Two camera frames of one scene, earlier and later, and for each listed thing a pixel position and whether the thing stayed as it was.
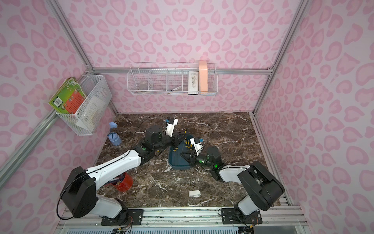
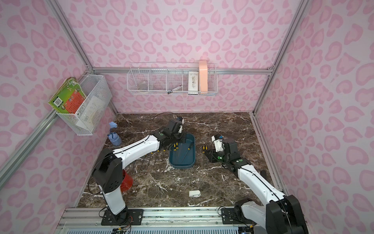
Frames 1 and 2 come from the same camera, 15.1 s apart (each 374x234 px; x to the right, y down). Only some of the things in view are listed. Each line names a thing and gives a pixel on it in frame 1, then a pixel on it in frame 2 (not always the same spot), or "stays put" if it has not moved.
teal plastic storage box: (176, 160) stays put
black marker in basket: (171, 91) stays put
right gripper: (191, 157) → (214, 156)
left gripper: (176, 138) stays put
